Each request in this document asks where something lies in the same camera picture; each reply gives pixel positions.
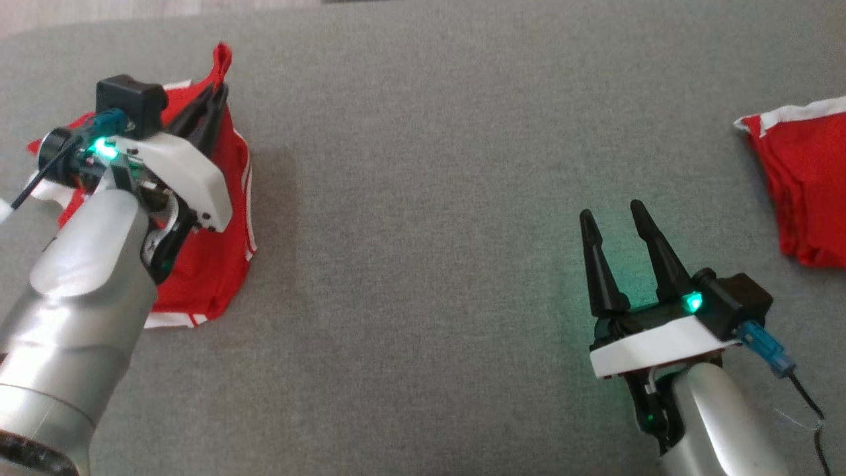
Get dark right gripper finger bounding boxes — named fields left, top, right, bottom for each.
left=580, top=210, right=630, bottom=319
left=629, top=200, right=693, bottom=305

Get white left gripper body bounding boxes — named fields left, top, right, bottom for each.
left=36, top=126, right=234, bottom=285

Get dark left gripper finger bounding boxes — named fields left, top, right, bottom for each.
left=165, top=84, right=219, bottom=137
left=192, top=84, right=231, bottom=157

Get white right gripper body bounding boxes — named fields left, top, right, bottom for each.
left=588, top=291, right=742, bottom=457

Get red basketball jersey white sleeves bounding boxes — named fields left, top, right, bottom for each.
left=26, top=42, right=259, bottom=330

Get red shorts with white trim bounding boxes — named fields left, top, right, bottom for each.
left=734, top=96, right=846, bottom=269

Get teal left cable connector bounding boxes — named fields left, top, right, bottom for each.
left=88, top=109, right=131, bottom=138

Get blue right cable connector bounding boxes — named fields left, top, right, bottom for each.
left=736, top=320, right=798, bottom=379

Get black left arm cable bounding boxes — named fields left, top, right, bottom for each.
left=10, top=132, right=88, bottom=210

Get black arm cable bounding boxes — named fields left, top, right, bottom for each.
left=10, top=132, right=88, bottom=210
left=787, top=372, right=835, bottom=476

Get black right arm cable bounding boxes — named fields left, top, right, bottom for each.
left=787, top=372, right=835, bottom=476

